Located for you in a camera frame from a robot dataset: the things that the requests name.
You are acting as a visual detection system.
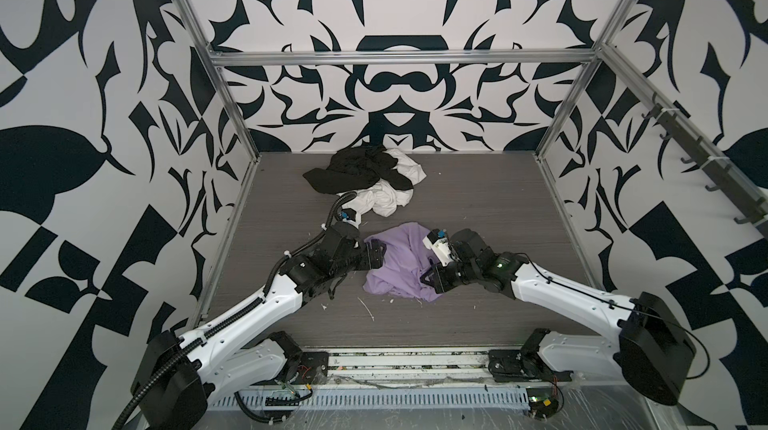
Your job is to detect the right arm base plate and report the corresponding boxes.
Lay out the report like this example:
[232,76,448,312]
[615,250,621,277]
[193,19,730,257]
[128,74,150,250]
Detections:
[488,349,573,383]

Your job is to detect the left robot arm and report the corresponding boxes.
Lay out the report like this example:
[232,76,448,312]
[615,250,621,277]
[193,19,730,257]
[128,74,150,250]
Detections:
[113,222,387,429]

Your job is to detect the small green circuit board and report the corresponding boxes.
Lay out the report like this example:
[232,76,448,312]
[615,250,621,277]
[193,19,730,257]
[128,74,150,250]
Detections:
[526,386,565,421]

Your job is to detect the aluminium frame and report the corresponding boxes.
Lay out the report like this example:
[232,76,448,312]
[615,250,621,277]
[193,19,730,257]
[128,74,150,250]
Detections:
[149,0,768,263]

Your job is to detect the white cloth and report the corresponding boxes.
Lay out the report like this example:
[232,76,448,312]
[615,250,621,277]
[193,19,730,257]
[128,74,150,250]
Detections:
[341,149,427,227]

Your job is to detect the white perforated cable duct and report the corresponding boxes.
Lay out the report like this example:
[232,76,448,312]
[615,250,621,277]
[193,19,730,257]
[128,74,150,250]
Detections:
[241,387,530,412]

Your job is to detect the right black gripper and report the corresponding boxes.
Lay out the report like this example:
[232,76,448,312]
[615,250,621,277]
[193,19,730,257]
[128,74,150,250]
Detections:
[417,259,482,292]

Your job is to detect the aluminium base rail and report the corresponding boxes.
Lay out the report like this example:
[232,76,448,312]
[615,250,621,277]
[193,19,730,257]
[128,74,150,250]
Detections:
[203,345,664,392]

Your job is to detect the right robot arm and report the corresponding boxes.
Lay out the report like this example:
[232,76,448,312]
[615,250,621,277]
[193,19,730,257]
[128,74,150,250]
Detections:
[420,229,702,406]

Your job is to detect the purple cloth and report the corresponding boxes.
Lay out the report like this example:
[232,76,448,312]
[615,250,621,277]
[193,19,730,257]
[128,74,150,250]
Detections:
[363,222,440,302]

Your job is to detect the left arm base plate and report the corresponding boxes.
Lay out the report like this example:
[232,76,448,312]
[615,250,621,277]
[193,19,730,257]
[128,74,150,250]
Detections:
[269,351,330,385]

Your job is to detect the grey wall hook rail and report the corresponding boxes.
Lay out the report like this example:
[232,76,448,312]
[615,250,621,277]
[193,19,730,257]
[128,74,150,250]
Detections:
[640,93,767,239]

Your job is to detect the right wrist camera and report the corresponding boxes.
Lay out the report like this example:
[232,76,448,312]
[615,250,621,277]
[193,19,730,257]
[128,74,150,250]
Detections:
[422,229,454,266]

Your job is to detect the black corrugated cable hose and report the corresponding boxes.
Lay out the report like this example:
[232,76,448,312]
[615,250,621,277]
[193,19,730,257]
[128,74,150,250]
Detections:
[110,192,358,430]

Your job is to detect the black cloth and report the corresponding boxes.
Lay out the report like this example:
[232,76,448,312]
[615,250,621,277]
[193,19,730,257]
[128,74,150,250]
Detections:
[303,146,414,195]

